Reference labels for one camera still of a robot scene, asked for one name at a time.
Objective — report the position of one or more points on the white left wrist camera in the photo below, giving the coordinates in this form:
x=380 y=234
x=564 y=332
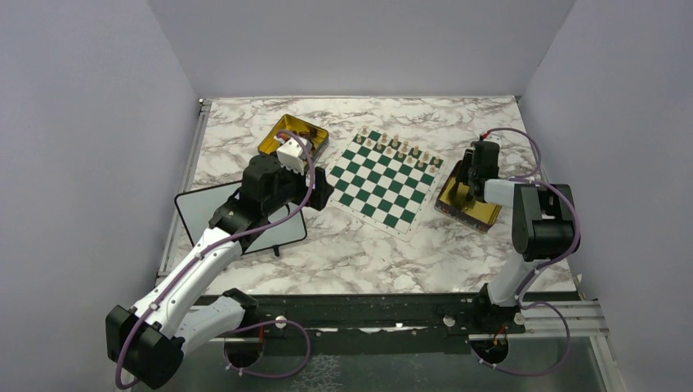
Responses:
x=291 y=155

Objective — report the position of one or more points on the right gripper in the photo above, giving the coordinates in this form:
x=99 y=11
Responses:
x=467 y=162

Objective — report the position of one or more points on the gold tin with light pieces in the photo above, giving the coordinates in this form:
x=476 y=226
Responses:
x=452 y=202

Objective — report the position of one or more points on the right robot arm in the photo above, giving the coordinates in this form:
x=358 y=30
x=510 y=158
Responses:
x=545 y=230

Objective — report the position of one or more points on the aluminium rail right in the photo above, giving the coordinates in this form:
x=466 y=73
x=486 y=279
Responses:
x=583 y=318

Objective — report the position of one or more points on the green white chess board mat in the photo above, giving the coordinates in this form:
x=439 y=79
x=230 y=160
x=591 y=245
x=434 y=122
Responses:
x=379 y=189

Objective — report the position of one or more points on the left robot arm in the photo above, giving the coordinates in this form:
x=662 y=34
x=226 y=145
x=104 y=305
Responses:
x=149 y=340

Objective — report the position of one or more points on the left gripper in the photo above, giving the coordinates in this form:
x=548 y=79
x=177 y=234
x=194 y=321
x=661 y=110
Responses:
x=322 y=190

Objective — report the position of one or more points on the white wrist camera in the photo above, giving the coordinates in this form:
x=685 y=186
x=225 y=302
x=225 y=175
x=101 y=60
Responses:
x=495 y=137
x=291 y=155

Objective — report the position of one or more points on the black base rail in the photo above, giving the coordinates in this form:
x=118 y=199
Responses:
x=371 y=324

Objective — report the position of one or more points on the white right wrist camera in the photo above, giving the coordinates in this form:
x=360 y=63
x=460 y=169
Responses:
x=495 y=137

